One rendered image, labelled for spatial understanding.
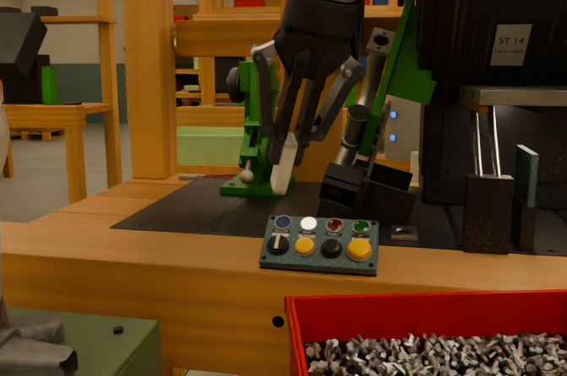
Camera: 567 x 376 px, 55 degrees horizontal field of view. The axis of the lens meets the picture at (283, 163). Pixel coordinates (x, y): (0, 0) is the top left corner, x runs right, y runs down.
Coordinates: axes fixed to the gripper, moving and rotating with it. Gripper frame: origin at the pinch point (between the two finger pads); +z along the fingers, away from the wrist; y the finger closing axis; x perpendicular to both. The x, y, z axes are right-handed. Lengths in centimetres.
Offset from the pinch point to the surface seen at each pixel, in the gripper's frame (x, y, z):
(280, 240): -0.4, 2.0, 11.2
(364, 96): 33.8, 22.4, 3.2
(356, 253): -4.8, 10.5, 9.0
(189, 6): 1052, 49, 252
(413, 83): 20.2, 23.6, -5.2
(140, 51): 76, -19, 16
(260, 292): -3.4, 0.1, 17.3
